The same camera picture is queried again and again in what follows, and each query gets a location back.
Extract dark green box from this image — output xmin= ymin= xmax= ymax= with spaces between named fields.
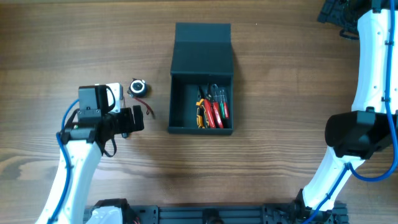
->
xmin=168 ymin=22 xmax=234 ymax=136

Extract red and black screwdriver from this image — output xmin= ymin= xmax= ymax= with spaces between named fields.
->
xmin=121 ymin=96 xmax=129 ymax=139

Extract small screwdriver set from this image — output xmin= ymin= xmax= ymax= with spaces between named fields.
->
xmin=220 ymin=89 xmax=229 ymax=119

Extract orange and black pliers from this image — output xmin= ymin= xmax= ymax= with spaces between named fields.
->
xmin=196 ymin=86 xmax=207 ymax=129

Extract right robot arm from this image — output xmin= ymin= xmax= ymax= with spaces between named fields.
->
xmin=289 ymin=0 xmax=397 ymax=223

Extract black tape measure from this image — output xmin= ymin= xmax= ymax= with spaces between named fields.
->
xmin=127 ymin=77 xmax=155 ymax=119

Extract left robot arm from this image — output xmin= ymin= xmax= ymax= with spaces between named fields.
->
xmin=37 ymin=83 xmax=144 ymax=223

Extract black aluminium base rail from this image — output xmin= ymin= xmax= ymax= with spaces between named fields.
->
xmin=131 ymin=203 xmax=293 ymax=224

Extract red handled pliers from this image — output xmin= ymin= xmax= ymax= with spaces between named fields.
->
xmin=197 ymin=84 xmax=224 ymax=129

